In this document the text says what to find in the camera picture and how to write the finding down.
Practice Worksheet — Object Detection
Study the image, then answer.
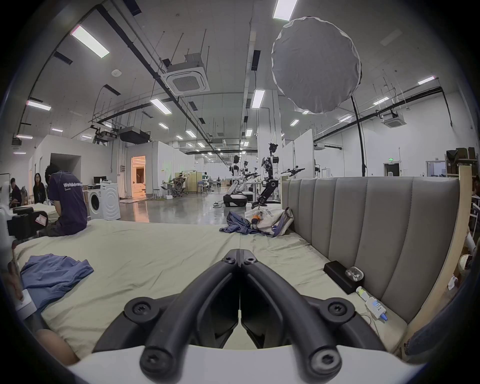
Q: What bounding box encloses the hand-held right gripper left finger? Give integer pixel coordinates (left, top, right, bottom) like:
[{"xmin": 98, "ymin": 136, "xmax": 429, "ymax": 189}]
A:
[{"xmin": 92, "ymin": 249, "xmax": 241, "ymax": 383}]

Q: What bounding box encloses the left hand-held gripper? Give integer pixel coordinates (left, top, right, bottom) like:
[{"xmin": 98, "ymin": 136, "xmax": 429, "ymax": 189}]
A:
[{"xmin": 0, "ymin": 182, "xmax": 49, "ymax": 271}]

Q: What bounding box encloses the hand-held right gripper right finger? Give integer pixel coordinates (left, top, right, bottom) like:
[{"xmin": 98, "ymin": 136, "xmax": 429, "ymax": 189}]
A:
[{"xmin": 240, "ymin": 249, "xmax": 388, "ymax": 383}]

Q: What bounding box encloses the black box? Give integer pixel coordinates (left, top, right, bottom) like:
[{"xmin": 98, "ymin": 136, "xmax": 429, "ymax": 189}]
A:
[{"xmin": 324, "ymin": 260, "xmax": 365, "ymax": 295}]

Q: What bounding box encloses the dark blue shirt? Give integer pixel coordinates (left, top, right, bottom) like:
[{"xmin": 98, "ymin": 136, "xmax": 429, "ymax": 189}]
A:
[{"xmin": 20, "ymin": 254, "xmax": 95, "ymax": 313}]

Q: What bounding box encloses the bed with beige sheet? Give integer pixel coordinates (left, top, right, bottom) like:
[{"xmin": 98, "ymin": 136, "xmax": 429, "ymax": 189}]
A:
[{"xmin": 13, "ymin": 218, "xmax": 410, "ymax": 361}]

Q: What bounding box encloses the small white and blue device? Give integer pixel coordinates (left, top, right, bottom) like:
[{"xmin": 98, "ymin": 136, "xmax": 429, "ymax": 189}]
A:
[{"xmin": 355, "ymin": 286, "xmax": 389, "ymax": 323}]

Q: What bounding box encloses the white washing machine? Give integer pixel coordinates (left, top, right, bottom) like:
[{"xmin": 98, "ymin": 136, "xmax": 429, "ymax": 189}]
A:
[{"xmin": 86, "ymin": 181, "xmax": 122, "ymax": 221}]

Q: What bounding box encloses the white tote bag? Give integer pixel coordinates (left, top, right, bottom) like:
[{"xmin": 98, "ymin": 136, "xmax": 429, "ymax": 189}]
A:
[{"xmin": 245, "ymin": 206, "xmax": 295, "ymax": 238}]

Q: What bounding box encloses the crumpled blue garment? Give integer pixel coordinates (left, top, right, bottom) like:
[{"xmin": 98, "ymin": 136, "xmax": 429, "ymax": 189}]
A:
[{"xmin": 219, "ymin": 211, "xmax": 263, "ymax": 236}]

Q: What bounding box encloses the grey padded headboard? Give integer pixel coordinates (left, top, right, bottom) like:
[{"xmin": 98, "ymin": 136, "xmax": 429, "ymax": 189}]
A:
[{"xmin": 281, "ymin": 166, "xmax": 474, "ymax": 351}]

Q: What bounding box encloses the white wheeled robot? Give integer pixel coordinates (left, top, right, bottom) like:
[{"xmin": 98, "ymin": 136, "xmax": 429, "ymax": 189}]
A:
[{"xmin": 223, "ymin": 154, "xmax": 260, "ymax": 208}]

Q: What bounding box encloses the black two-armed robot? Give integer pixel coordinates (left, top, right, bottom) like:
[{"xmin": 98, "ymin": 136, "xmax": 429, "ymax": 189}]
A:
[{"xmin": 250, "ymin": 142, "xmax": 306, "ymax": 209}]

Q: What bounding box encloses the shelf with cartons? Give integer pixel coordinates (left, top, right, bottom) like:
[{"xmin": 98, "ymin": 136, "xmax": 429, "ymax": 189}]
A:
[{"xmin": 445, "ymin": 146, "xmax": 480, "ymax": 178}]

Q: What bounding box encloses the round softbox lamp on stand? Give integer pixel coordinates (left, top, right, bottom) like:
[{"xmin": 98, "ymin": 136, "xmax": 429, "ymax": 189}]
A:
[{"xmin": 270, "ymin": 16, "xmax": 368, "ymax": 178}]

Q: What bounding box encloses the thin white cable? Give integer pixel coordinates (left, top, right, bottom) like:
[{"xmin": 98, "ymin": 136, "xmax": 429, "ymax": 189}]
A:
[{"xmin": 359, "ymin": 312, "xmax": 380, "ymax": 335}]

